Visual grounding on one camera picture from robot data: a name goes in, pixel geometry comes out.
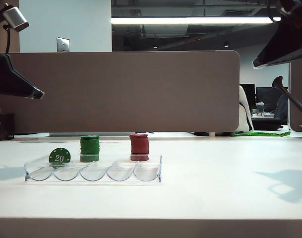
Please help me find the wide black monitor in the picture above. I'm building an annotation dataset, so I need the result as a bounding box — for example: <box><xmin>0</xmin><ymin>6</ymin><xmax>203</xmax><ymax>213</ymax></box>
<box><xmin>255</xmin><ymin>87</ymin><xmax>289</xmax><ymax>112</ymax></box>

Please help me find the clear plastic chip tray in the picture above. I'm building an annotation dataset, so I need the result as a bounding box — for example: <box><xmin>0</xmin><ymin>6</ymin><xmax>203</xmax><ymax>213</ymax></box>
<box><xmin>24</xmin><ymin>154</ymin><xmax>163</xmax><ymax>183</ymax></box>

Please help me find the red poker chip stack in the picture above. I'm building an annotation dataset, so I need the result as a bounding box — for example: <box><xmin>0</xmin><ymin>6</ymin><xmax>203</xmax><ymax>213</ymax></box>
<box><xmin>129</xmin><ymin>133</ymin><xmax>150</xmax><ymax>162</ymax></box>

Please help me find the black right camera cable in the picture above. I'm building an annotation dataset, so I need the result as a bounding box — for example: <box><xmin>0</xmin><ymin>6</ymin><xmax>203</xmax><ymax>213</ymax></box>
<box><xmin>266</xmin><ymin>0</ymin><xmax>282</xmax><ymax>24</ymax></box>

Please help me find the person in blue shirt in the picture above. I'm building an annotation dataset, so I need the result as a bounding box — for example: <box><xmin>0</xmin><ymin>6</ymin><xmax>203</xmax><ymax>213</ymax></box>
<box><xmin>274</xmin><ymin>94</ymin><xmax>289</xmax><ymax>124</ymax></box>

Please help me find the black background desk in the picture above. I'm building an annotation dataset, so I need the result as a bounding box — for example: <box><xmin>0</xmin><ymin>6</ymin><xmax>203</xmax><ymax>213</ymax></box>
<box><xmin>251</xmin><ymin>116</ymin><xmax>285</xmax><ymax>131</ymax></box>

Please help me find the green poker chip stack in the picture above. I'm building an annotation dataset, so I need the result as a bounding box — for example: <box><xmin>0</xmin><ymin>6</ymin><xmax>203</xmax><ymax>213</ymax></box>
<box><xmin>80</xmin><ymin>135</ymin><xmax>101</xmax><ymax>163</ymax></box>

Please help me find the wide brown desk partition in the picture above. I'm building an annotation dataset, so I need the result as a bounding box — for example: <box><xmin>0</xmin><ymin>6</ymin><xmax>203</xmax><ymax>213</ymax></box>
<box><xmin>0</xmin><ymin>51</ymin><xmax>241</xmax><ymax>133</ymax></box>

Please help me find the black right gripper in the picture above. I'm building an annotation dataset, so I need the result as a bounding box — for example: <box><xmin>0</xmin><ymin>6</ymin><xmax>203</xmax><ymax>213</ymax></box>
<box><xmin>252</xmin><ymin>0</ymin><xmax>302</xmax><ymax>69</ymax></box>

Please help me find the dark glass container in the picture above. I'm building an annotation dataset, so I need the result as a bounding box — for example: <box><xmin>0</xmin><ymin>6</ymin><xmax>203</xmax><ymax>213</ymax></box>
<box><xmin>0</xmin><ymin>106</ymin><xmax>16</xmax><ymax>141</ymax></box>

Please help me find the white bag with black strap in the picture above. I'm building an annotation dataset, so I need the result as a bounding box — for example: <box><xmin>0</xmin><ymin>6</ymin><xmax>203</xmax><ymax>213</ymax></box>
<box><xmin>239</xmin><ymin>85</ymin><xmax>254</xmax><ymax>132</ymax></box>

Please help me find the metal wall outlet plate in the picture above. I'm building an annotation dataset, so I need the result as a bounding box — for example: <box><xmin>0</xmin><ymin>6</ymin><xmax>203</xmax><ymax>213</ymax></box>
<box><xmin>56</xmin><ymin>36</ymin><xmax>71</xmax><ymax>53</ymax></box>

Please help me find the long ceiling light strip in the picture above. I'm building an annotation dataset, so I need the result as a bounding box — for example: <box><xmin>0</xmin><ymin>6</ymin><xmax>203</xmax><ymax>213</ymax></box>
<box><xmin>111</xmin><ymin>16</ymin><xmax>282</xmax><ymax>25</ymax></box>

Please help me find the black camera cable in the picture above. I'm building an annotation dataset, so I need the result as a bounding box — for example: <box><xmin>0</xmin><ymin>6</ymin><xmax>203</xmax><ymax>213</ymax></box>
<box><xmin>3</xmin><ymin>24</ymin><xmax>12</xmax><ymax>54</ymax></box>
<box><xmin>266</xmin><ymin>0</ymin><xmax>282</xmax><ymax>24</ymax></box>

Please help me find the small black monitor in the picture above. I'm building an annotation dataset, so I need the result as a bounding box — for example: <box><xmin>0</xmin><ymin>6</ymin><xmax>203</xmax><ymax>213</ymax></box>
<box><xmin>240</xmin><ymin>83</ymin><xmax>256</xmax><ymax>110</ymax></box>

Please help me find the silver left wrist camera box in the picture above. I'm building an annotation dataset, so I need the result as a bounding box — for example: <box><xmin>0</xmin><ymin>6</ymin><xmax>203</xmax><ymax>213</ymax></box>
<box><xmin>2</xmin><ymin>6</ymin><xmax>30</xmax><ymax>32</ymax></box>

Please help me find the black lever rod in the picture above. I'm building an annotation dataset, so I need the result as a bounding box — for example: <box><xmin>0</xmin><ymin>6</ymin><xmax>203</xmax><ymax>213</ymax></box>
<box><xmin>271</xmin><ymin>75</ymin><xmax>302</xmax><ymax>117</ymax></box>

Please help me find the black left camera cable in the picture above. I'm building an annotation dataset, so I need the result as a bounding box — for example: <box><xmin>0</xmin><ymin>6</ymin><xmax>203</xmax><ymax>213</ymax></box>
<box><xmin>3</xmin><ymin>24</ymin><xmax>12</xmax><ymax>54</ymax></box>

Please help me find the green tape strip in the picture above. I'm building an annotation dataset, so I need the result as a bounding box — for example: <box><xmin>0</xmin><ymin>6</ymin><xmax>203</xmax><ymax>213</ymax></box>
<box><xmin>231</xmin><ymin>131</ymin><xmax>292</xmax><ymax>137</ymax></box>

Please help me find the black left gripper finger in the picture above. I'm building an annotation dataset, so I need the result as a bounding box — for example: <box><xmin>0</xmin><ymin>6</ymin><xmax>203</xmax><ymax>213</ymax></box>
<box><xmin>0</xmin><ymin>53</ymin><xmax>45</xmax><ymax>100</ymax></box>

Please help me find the green poker chip marked 20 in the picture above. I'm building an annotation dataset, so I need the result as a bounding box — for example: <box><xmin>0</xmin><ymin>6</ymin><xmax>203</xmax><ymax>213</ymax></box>
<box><xmin>48</xmin><ymin>147</ymin><xmax>71</xmax><ymax>169</ymax></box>

